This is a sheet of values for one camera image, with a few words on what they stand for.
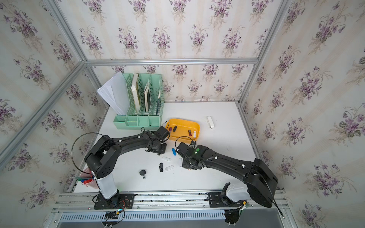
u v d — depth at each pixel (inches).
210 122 41.0
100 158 18.7
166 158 34.7
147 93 38.8
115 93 37.9
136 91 37.4
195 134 39.0
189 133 39.5
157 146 30.6
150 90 40.2
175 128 40.7
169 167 33.6
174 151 36.4
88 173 29.6
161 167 33.8
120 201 28.3
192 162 22.0
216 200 29.2
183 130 40.2
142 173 31.5
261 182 15.9
